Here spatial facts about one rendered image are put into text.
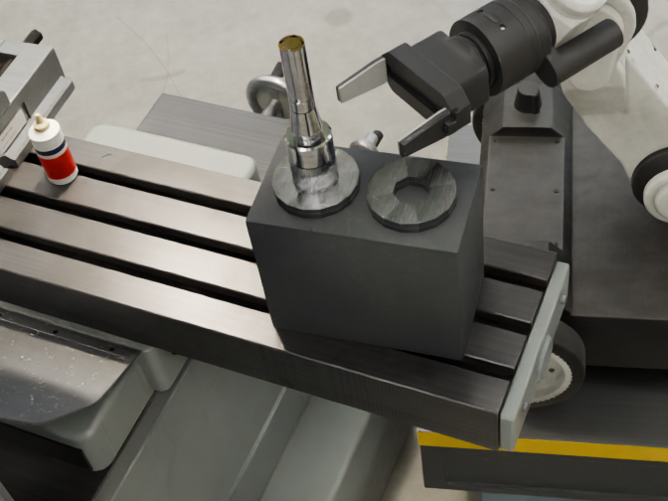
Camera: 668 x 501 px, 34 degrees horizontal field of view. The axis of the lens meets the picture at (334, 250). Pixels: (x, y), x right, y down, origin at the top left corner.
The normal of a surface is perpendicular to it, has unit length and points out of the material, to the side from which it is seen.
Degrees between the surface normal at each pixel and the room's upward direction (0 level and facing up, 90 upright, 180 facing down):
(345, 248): 90
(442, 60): 0
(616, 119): 90
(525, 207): 0
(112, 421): 90
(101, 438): 90
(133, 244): 0
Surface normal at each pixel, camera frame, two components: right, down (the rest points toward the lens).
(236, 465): 0.92, 0.23
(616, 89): -0.04, 0.97
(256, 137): -0.11, -0.63
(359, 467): 0.80, -0.02
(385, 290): -0.28, 0.76
